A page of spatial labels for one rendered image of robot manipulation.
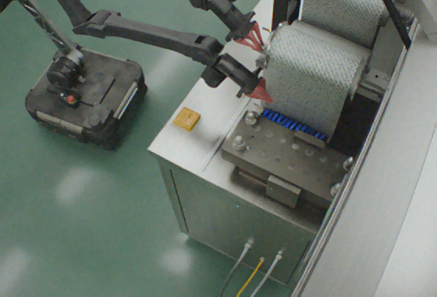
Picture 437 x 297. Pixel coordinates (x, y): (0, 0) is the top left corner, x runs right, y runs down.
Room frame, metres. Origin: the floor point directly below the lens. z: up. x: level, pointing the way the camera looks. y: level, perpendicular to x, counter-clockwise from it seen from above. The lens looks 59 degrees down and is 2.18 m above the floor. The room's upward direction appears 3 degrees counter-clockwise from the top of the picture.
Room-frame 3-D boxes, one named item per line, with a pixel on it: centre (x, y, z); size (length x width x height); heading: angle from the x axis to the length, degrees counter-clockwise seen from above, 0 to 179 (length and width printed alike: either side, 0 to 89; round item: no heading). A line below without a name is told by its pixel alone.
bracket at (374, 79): (0.68, -0.43, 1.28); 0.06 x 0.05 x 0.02; 57
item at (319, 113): (0.73, -0.25, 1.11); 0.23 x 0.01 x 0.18; 57
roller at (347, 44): (0.88, -0.35, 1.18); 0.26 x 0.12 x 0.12; 57
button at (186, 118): (0.84, 0.10, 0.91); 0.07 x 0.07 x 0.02; 57
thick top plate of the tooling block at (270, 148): (0.61, -0.22, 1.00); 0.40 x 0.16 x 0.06; 57
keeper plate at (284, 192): (0.52, -0.18, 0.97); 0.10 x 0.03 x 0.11; 57
